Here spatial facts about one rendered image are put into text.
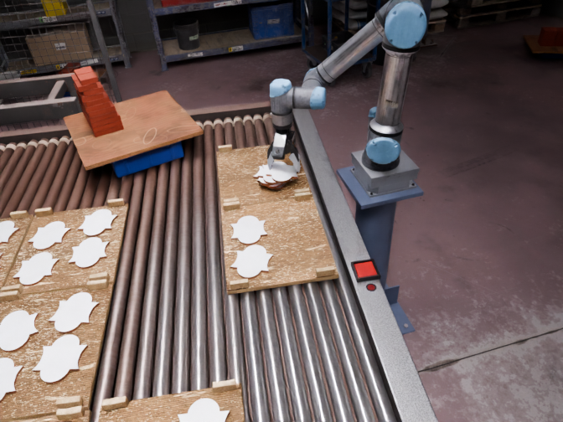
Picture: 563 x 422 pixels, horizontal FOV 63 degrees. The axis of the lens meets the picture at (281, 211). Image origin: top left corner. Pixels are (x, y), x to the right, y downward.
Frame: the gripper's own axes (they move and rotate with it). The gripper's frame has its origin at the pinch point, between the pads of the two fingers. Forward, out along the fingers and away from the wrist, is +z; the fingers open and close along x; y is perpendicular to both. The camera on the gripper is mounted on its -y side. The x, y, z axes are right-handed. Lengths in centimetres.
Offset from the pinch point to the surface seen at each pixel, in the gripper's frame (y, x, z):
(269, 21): 392, 107, 66
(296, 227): -25.1, -10.0, 6.0
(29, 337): -84, 56, 6
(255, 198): -11.5, 9.0, 6.0
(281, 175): -3.7, -0.1, -0.4
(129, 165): -1, 66, 3
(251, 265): -46.8, 0.4, 4.9
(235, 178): 0.2, 20.3, 6.0
